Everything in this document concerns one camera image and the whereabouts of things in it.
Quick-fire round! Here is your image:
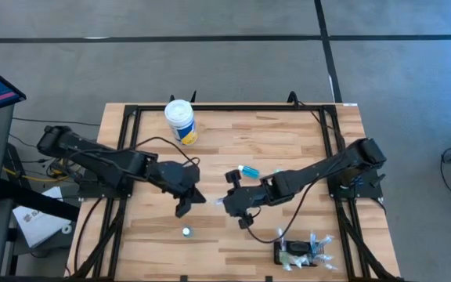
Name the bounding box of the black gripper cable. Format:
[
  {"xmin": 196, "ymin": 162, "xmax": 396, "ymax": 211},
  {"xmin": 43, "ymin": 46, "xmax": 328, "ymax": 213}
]
[
  {"xmin": 247, "ymin": 164, "xmax": 340, "ymax": 244},
  {"xmin": 129, "ymin": 136, "xmax": 201, "ymax": 168}
]

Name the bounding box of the yellow floor cable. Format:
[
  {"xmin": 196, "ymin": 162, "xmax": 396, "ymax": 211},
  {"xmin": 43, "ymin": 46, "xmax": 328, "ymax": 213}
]
[{"xmin": 2, "ymin": 166, "xmax": 70, "ymax": 183}]

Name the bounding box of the white box on floor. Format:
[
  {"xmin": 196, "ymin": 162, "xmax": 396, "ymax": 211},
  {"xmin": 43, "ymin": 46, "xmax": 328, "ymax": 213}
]
[{"xmin": 12, "ymin": 186, "xmax": 72, "ymax": 248}]

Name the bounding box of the Lysol wipes canister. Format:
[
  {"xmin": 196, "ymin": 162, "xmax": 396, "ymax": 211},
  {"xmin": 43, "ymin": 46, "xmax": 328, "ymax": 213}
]
[{"xmin": 164, "ymin": 99, "xmax": 199, "ymax": 146}]

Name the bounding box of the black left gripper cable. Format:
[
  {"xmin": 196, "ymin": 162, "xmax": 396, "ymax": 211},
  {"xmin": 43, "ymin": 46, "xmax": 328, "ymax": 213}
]
[{"xmin": 129, "ymin": 136, "xmax": 201, "ymax": 168}]

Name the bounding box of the black wire basket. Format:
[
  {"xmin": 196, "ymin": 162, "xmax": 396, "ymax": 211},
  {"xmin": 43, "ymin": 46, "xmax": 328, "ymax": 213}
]
[{"xmin": 273, "ymin": 240, "xmax": 321, "ymax": 268}]

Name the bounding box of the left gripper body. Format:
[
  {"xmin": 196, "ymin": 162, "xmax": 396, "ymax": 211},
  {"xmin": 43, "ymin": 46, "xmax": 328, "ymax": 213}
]
[{"xmin": 172, "ymin": 164, "xmax": 201, "ymax": 197}]

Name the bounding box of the black aluminium frame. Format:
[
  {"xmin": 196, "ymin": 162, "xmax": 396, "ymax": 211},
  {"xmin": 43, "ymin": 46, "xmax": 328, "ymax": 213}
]
[{"xmin": 67, "ymin": 102, "xmax": 402, "ymax": 282}]

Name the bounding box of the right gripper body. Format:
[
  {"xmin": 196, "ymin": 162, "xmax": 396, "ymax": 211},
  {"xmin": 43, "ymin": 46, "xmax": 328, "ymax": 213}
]
[{"xmin": 223, "ymin": 182, "xmax": 273, "ymax": 219}]

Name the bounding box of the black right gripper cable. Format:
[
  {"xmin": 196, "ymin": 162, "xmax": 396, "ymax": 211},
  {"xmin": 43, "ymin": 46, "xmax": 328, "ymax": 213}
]
[{"xmin": 247, "ymin": 164, "xmax": 340, "ymax": 244}]

